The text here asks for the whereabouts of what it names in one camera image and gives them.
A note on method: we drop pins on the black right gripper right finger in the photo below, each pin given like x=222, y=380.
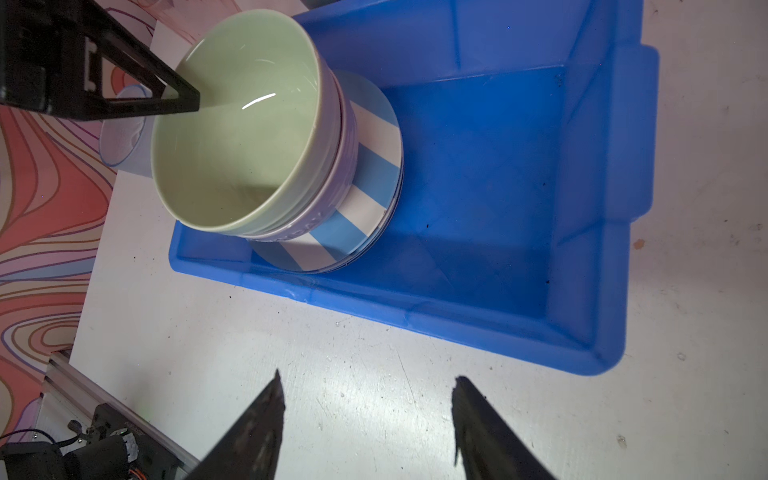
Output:
x=488, y=446

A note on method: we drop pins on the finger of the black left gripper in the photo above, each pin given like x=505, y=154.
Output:
x=106, y=40

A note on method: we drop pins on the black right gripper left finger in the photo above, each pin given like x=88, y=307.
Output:
x=250, y=448

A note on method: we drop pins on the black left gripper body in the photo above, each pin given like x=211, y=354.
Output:
x=43, y=56

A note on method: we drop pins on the light green ceramic bowl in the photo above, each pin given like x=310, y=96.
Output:
x=265, y=135

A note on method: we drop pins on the blue plastic bin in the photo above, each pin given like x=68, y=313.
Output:
x=529, y=133

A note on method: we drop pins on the blue ribbed plastic cup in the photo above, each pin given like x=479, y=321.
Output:
x=125, y=144

